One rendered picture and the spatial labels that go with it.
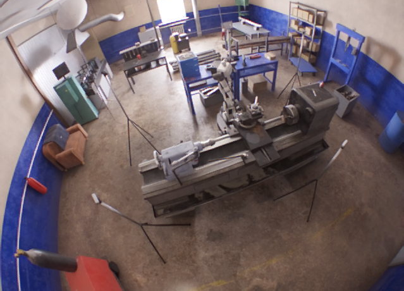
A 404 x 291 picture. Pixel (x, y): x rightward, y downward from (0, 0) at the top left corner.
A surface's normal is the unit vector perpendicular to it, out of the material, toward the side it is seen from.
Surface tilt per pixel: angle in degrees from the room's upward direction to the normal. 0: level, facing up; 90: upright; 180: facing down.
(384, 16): 90
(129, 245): 0
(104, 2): 90
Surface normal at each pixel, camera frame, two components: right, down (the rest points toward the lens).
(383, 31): -0.94, 0.32
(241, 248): -0.14, -0.62
